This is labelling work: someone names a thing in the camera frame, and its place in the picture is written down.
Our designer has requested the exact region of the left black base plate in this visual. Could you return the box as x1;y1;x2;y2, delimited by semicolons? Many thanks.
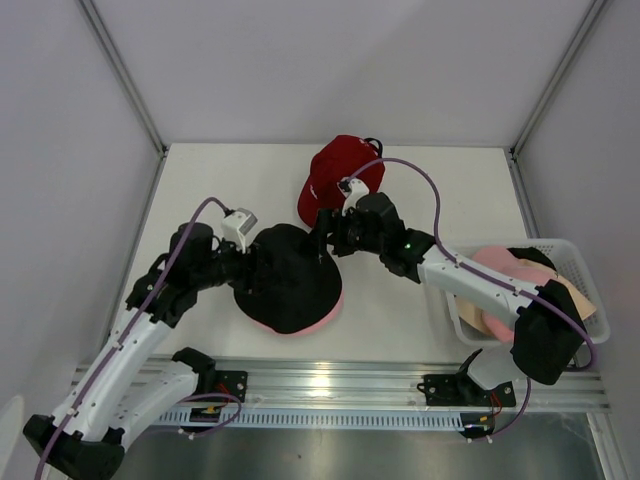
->
196;370;249;402

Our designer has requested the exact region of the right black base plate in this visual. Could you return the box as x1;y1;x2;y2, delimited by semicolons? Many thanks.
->
416;374;516;408

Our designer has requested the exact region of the black hat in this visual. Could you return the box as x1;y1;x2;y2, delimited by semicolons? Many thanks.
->
234;223;343;333

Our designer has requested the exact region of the right frame post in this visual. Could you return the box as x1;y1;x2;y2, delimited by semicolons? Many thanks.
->
509;0;611;162

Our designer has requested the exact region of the light pink hat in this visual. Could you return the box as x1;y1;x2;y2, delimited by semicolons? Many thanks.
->
472;246;549;343

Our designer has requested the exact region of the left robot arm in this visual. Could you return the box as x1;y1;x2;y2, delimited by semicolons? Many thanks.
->
23;209;255;479

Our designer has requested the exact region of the white plastic basket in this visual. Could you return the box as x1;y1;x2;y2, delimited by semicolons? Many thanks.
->
420;239;610;348

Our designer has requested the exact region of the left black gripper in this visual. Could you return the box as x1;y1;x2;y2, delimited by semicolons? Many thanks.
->
192;232;280;296

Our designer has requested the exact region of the frame post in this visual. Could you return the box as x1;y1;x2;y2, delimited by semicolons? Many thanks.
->
509;0;611;162
75;0;167;157

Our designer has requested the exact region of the red baseball cap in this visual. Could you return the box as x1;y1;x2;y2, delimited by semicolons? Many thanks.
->
297;134;379;228

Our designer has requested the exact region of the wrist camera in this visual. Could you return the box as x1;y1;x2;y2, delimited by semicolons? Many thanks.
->
338;177;370;216
221;208;258;253

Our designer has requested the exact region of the beige bucket hat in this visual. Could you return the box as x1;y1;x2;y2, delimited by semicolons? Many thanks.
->
455;259;597;342

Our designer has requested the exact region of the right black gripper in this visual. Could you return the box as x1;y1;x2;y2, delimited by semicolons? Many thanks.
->
300;207;385;259

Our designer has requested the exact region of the white slotted cable duct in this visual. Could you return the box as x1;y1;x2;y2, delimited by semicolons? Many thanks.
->
154;407;464;432

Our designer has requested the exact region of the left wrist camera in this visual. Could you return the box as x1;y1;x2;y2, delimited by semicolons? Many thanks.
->
221;208;258;253

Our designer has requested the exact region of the left frame post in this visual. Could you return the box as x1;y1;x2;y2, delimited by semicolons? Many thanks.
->
75;0;167;157

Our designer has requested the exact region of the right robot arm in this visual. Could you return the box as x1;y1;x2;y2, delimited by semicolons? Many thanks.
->
311;193;587;405

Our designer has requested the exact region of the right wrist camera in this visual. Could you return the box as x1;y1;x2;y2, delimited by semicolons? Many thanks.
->
338;177;370;216

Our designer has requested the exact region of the aluminium mounting rail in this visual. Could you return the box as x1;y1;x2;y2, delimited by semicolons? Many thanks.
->
216;358;611;413

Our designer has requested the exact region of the pink bucket hat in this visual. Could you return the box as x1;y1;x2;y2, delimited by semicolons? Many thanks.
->
253;294;344;337

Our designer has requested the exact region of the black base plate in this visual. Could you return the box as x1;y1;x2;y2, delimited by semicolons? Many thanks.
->
196;370;249;402
416;374;516;408

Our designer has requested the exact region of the black baseball cap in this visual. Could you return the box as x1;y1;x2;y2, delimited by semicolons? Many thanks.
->
364;137;384;158

